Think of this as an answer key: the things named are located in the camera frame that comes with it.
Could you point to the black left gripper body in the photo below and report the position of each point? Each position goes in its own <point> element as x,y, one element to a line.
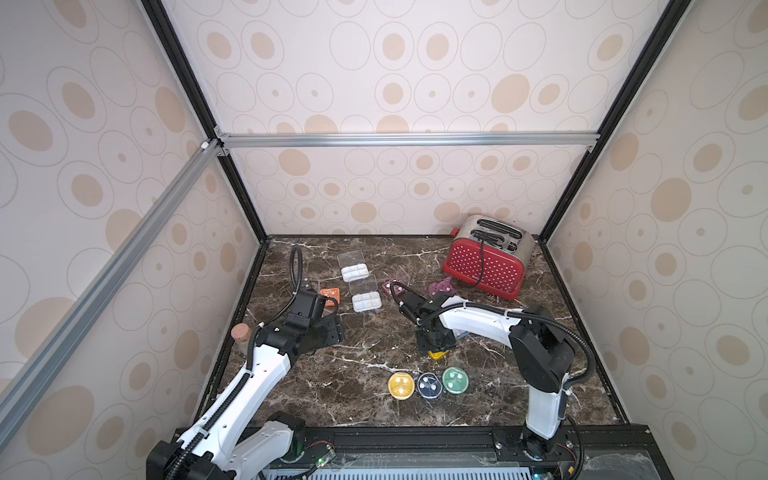
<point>327,330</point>

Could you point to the white pillbox clear lid rear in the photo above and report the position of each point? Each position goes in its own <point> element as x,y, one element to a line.
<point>353,266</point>

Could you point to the dark blue round pillbox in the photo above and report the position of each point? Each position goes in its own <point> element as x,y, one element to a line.
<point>429,386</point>

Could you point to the white pillbox clear lid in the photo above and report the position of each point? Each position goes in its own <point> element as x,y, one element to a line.
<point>364,294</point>
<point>353,266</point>

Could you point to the green round pillbox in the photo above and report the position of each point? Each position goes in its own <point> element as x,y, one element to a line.
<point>455,380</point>

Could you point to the white pillbox clear lid front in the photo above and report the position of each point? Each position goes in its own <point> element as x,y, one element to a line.
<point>364,294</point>

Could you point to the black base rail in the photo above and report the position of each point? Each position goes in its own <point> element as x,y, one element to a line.
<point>581,452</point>

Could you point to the aluminium frame crossbar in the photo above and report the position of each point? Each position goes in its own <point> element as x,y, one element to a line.
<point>227,141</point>

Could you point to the aluminium frame side bar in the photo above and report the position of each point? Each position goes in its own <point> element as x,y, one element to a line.
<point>53,354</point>

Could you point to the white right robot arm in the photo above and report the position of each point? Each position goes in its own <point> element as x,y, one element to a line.
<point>550,357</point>

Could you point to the red and silver toaster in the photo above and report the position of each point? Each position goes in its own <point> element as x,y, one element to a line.
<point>491,255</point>

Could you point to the white pillbox with amber lid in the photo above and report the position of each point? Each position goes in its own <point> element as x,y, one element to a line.
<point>438,355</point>

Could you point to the purple pillbox right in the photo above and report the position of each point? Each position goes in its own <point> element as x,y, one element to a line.
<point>444,286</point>

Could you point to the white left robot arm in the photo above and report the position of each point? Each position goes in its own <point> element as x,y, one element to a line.
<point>214,447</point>

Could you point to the purple pillbox left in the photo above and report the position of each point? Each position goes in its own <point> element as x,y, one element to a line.
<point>394,284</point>

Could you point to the orange pillbox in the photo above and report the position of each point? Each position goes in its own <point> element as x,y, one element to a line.
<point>332,296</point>

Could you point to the purple pillbox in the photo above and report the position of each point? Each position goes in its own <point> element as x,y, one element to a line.
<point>394,284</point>
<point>444,286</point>

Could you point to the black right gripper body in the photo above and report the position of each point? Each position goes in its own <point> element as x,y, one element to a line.
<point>413,306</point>

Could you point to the yellow round pillbox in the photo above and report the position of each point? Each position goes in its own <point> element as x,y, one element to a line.
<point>401,385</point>

